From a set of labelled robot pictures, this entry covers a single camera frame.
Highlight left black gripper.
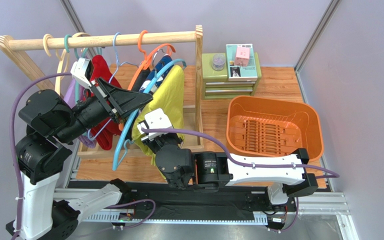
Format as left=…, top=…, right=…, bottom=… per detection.
left=54, top=77, right=153, bottom=145

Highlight sky blue plastic hanger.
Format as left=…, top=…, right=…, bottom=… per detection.
left=112, top=58, right=187, bottom=171

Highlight yellow-green trousers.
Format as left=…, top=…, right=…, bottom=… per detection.
left=131, top=65, right=185, bottom=167

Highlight orange plastic hanger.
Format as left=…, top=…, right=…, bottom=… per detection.
left=118, top=30, right=177, bottom=131

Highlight blue patterned trousers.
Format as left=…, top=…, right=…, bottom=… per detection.
left=139, top=54, right=173, bottom=95

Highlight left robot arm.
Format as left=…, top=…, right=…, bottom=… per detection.
left=6, top=78, right=153, bottom=240

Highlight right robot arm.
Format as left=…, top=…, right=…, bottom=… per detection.
left=141, top=127, right=318, bottom=205

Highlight black trousers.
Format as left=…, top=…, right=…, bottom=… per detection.
left=125, top=68, right=151, bottom=141

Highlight red trousers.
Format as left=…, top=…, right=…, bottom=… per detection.
left=90, top=55, right=122, bottom=151

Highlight teal plastic hanger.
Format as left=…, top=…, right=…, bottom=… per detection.
left=64, top=32, right=91, bottom=107

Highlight lavender trousers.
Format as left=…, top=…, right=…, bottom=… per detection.
left=62, top=57, right=97, bottom=149

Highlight cream plastic hanger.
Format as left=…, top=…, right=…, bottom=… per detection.
left=42, top=32, right=91, bottom=94

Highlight wooden clothes rack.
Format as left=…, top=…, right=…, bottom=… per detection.
left=0, top=24, right=205, bottom=159

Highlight green drawer cabinet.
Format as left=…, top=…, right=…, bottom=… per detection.
left=202, top=53, right=262, bottom=100

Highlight small clear jar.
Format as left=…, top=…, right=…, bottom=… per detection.
left=211, top=53, right=226, bottom=71

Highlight orange plastic basket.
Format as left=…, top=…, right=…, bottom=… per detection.
left=226, top=95, right=324, bottom=162

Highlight teal booklet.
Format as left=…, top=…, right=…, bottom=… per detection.
left=226, top=43, right=258, bottom=82

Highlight pink cube box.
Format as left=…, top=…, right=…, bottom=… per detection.
left=234, top=45, right=251, bottom=67

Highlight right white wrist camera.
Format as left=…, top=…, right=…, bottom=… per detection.
left=136, top=108, right=174, bottom=140

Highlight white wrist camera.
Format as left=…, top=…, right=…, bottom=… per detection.
left=70, top=57, right=94, bottom=89
left=136, top=108, right=174, bottom=140

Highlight light blue wire hanger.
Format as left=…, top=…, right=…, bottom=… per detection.
left=86, top=32, right=139, bottom=141

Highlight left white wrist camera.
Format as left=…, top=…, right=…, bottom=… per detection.
left=70, top=57, right=94, bottom=89

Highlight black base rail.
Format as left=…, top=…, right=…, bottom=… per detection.
left=123, top=182, right=297, bottom=221

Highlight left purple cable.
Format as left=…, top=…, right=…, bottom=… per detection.
left=8, top=72, right=157, bottom=240

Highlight purple cable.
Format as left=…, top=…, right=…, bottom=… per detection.
left=140, top=127, right=341, bottom=233
left=8, top=72, right=157, bottom=240

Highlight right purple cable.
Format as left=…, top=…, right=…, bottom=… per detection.
left=140, top=127, right=341, bottom=233

